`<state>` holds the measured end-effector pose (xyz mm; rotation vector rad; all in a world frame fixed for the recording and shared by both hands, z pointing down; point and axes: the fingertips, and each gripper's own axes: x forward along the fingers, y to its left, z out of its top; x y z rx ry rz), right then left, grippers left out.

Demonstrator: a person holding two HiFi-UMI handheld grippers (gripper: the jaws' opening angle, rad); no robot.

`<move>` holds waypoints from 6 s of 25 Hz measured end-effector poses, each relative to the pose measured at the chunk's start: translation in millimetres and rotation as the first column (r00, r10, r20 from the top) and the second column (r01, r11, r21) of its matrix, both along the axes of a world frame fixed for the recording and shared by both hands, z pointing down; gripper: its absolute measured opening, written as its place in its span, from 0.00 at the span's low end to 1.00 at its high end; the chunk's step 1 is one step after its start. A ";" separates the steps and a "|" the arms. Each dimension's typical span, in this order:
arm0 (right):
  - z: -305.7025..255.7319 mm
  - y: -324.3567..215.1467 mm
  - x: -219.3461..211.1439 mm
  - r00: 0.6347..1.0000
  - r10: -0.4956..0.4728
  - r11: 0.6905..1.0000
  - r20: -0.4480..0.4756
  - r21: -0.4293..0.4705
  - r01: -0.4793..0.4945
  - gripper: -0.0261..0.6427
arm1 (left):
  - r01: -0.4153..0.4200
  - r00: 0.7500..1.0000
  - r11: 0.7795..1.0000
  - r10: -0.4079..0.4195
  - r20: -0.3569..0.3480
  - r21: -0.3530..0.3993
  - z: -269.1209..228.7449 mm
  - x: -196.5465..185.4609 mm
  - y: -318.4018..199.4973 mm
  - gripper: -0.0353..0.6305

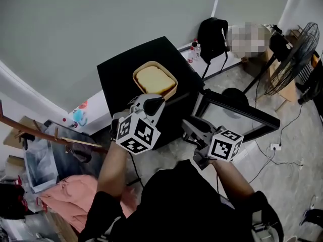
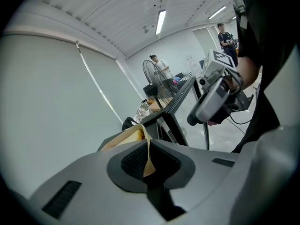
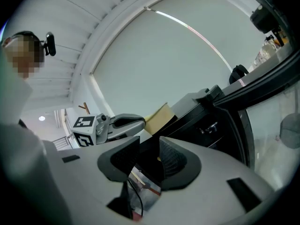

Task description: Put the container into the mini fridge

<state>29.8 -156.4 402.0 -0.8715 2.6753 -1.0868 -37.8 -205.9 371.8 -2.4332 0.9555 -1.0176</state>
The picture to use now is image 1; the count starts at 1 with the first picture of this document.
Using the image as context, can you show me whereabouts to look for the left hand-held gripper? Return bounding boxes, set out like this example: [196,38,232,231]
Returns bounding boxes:
[110,93,167,156]

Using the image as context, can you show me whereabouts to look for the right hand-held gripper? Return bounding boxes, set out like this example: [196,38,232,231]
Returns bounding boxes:
[181,115,245,171]

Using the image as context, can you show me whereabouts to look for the yellow tray with sponge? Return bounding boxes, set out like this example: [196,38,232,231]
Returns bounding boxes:
[132,60,179,102]

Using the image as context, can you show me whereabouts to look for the yellow bread slices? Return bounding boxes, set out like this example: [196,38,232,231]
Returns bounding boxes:
[135,66,177,91]

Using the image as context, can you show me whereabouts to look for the person's right forearm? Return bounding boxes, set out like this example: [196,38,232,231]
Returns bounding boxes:
[210,159,255,199]

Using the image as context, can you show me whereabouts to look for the person's left forearm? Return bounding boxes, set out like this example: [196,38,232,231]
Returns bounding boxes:
[96,142,129,199]

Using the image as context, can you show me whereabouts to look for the person's black clothing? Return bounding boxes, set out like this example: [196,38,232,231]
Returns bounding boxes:
[78,160,285,242]

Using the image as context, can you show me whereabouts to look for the black backpack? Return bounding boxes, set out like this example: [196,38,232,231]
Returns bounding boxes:
[197,17,231,64]

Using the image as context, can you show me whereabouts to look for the white bag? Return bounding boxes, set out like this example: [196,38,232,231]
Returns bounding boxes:
[227,21,273,59]

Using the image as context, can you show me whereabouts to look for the wooden coat rack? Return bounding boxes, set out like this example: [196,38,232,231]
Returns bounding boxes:
[0,99,110,155]

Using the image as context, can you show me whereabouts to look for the black standing fan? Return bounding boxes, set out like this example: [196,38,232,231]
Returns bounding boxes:
[222,22,321,108]

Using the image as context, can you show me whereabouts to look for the pink padded cushion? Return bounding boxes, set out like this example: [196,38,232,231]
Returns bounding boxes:
[39,174,140,233]

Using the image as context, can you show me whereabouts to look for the white waist-worn device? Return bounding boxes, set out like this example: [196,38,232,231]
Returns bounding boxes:
[252,222,278,242]

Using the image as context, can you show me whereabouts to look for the brown cardboard sheet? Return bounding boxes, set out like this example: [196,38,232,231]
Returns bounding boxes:
[3,116,46,150]

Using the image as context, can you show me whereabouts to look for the wooden slatted bench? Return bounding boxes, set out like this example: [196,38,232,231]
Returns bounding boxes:
[49,210,79,242]

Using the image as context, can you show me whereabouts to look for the plastic-wrapped picture frame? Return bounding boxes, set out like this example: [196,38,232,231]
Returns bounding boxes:
[24,140,60,194]

